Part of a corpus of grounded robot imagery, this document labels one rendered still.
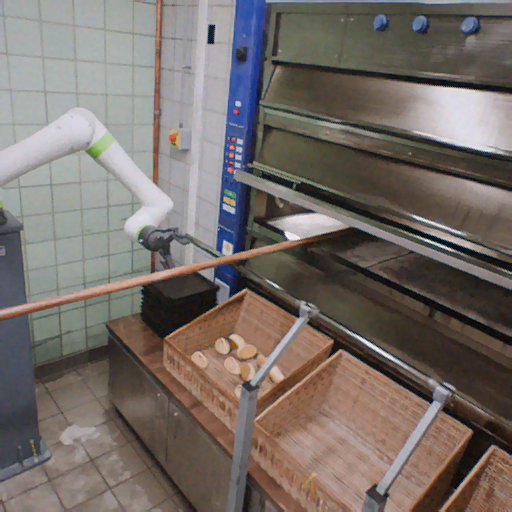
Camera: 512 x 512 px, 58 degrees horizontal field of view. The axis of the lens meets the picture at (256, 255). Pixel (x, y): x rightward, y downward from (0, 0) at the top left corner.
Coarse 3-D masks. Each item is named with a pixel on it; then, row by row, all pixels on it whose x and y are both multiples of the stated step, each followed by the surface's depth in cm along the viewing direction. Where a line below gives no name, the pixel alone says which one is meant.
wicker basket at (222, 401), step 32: (224, 320) 224; (256, 320) 222; (288, 320) 209; (192, 352) 217; (256, 352) 221; (288, 352) 208; (320, 352) 188; (192, 384) 192; (224, 384) 200; (288, 384) 181; (224, 416) 179; (256, 416) 173
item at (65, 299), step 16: (304, 240) 197; (224, 256) 171; (240, 256) 175; (160, 272) 154; (176, 272) 157; (192, 272) 162; (96, 288) 140; (112, 288) 142; (128, 288) 146; (32, 304) 128; (48, 304) 130; (64, 304) 134; (0, 320) 124
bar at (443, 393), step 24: (192, 240) 193; (240, 264) 175; (312, 312) 148; (288, 336) 149; (360, 336) 136; (384, 360) 130; (432, 384) 120; (240, 408) 148; (432, 408) 118; (240, 432) 150; (240, 456) 153; (408, 456) 115; (240, 480) 158; (384, 480) 114; (240, 504) 164; (384, 504) 113
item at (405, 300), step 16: (256, 224) 218; (288, 240) 204; (320, 256) 191; (336, 256) 191; (352, 272) 180; (368, 272) 179; (384, 288) 170; (400, 288) 169; (416, 304) 162; (432, 304) 160; (448, 320) 154; (464, 320) 151; (480, 336) 146; (496, 336) 144
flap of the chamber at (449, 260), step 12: (240, 180) 198; (252, 180) 193; (276, 192) 183; (300, 204) 174; (312, 204) 170; (336, 216) 163; (360, 228) 156; (372, 228) 152; (396, 240) 146; (408, 240) 143; (420, 252) 141; (432, 252) 138; (456, 264) 133; (468, 264) 130; (492, 264) 144; (480, 276) 128; (492, 276) 126
